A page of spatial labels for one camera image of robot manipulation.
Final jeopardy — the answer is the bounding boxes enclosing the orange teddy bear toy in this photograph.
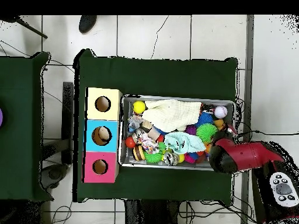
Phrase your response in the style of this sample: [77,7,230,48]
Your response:
[213,118,226,130]

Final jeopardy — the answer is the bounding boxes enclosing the shallow clear mesh bin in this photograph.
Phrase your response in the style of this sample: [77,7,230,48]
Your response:
[117,94,236,172]

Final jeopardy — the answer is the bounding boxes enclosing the wooden three-hole sorting box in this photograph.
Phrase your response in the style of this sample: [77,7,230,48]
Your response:
[82,87,123,184]

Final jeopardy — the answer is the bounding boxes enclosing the white baseball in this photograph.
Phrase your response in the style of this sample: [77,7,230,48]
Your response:
[214,105,228,119]

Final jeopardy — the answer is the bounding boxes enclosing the large green spiky ball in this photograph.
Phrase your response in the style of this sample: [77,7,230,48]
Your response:
[196,122,219,144]

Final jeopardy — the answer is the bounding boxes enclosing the blue spiky ball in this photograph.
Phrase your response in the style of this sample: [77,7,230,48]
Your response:
[196,111,214,127]

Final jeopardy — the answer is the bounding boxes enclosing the mint green cloth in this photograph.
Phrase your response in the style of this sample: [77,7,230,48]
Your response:
[164,131,207,155]

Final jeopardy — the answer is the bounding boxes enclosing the cream muslin cloth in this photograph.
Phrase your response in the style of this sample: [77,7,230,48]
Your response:
[141,99,203,133]

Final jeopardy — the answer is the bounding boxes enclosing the dark green tablecloth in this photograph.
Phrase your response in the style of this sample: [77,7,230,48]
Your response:
[0,51,54,202]
[72,48,239,206]

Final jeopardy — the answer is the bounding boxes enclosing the brown striped burger toy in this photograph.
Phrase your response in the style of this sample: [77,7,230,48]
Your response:
[132,144,146,162]

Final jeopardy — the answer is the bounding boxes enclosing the yellow ball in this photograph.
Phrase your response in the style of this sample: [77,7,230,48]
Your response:
[132,100,147,115]

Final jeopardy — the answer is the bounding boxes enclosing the red-orange ball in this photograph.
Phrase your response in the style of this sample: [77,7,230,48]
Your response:
[125,136,137,149]

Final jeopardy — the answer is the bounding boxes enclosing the person's foot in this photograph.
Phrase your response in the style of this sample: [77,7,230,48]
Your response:
[78,15,98,34]

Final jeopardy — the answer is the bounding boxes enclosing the black tripod leg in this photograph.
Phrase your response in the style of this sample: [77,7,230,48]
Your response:
[0,15,48,39]

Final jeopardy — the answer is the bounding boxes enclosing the black power cable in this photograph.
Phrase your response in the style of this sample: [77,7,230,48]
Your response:
[237,129,299,138]

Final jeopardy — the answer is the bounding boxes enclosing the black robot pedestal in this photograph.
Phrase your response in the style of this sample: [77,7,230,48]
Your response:
[124,199,180,224]

